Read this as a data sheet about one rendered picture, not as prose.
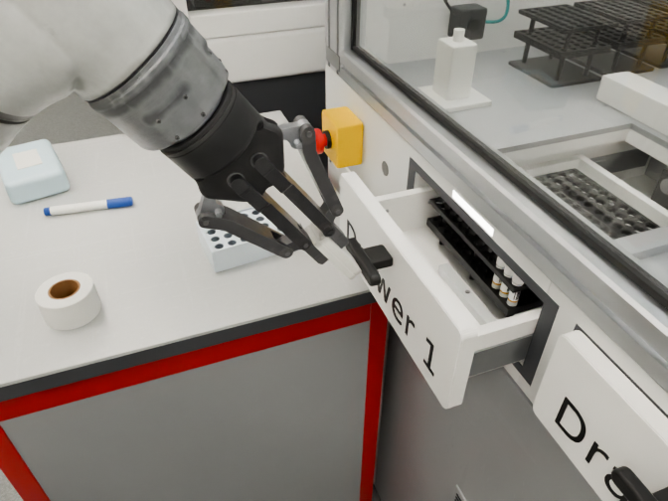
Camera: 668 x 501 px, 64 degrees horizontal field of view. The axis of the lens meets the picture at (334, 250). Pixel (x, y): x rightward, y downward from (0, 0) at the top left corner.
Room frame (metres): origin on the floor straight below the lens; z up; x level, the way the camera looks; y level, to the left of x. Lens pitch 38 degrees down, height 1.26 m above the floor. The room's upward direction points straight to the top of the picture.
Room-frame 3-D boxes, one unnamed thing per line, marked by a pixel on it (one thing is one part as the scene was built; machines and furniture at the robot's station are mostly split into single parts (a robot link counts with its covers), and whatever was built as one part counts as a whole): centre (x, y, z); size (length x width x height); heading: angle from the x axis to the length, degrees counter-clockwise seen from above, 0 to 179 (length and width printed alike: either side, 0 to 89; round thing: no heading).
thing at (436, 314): (0.45, -0.07, 0.87); 0.29 x 0.02 x 0.11; 20
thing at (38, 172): (0.84, 0.54, 0.78); 0.15 x 0.10 x 0.04; 33
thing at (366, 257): (0.44, -0.04, 0.91); 0.07 x 0.04 x 0.01; 20
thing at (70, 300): (0.51, 0.34, 0.78); 0.07 x 0.07 x 0.04
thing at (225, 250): (0.65, 0.13, 0.78); 0.12 x 0.08 x 0.04; 116
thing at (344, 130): (0.78, -0.01, 0.88); 0.07 x 0.05 x 0.07; 20
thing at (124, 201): (0.74, 0.41, 0.77); 0.14 x 0.02 x 0.02; 104
